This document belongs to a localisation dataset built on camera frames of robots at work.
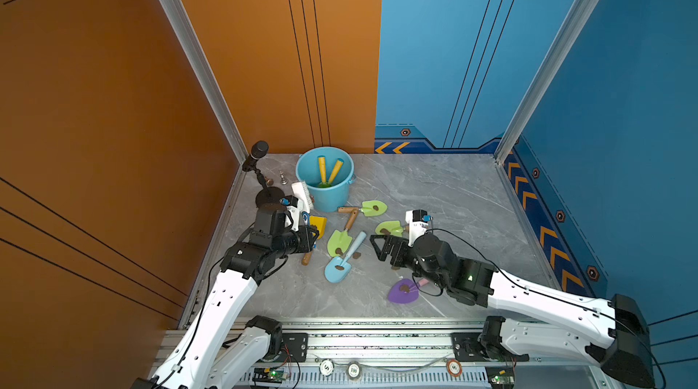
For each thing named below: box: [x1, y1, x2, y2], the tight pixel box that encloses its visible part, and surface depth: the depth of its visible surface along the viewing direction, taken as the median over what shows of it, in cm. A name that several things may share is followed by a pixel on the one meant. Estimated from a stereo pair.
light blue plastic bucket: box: [296, 146, 358, 213], surface depth 101 cm
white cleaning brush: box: [290, 180, 314, 215], surface depth 74 cm
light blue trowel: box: [324, 230, 368, 284], surface depth 89 cm
